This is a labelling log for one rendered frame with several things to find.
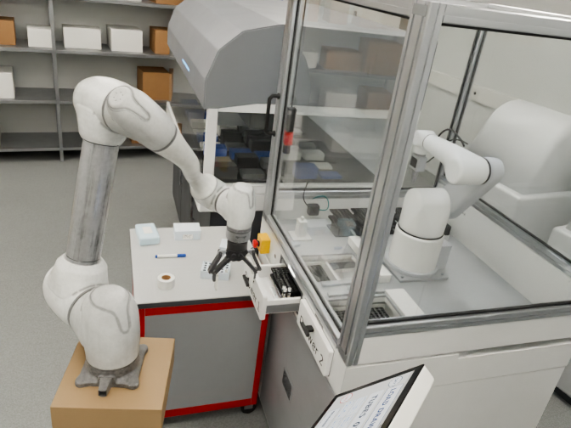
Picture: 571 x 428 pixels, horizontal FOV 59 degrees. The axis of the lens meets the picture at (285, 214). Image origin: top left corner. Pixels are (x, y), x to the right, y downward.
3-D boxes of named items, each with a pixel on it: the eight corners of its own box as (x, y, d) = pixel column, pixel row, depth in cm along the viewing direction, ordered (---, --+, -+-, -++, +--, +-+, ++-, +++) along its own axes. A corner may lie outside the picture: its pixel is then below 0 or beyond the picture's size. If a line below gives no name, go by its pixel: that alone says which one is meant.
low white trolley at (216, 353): (135, 437, 232) (134, 303, 198) (131, 346, 284) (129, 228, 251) (257, 419, 250) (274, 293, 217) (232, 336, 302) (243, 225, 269)
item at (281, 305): (263, 314, 191) (265, 301, 188) (248, 277, 212) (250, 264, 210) (358, 306, 203) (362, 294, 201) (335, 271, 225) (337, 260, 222)
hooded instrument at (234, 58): (190, 332, 301) (208, 16, 224) (163, 199, 458) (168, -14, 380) (370, 314, 340) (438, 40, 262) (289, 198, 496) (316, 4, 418)
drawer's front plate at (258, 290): (260, 321, 189) (262, 296, 185) (243, 278, 214) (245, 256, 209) (264, 320, 190) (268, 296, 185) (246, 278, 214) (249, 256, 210)
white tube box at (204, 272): (200, 278, 220) (200, 270, 218) (202, 267, 227) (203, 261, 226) (228, 280, 221) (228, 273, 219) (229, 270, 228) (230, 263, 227)
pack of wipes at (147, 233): (160, 244, 241) (160, 236, 239) (139, 246, 237) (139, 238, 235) (154, 229, 253) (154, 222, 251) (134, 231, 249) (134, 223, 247)
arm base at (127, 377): (69, 397, 142) (67, 383, 140) (91, 345, 162) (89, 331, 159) (135, 400, 144) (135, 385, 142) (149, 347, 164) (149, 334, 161)
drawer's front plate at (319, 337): (324, 377, 167) (329, 351, 162) (296, 322, 192) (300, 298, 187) (328, 376, 168) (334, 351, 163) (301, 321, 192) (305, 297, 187)
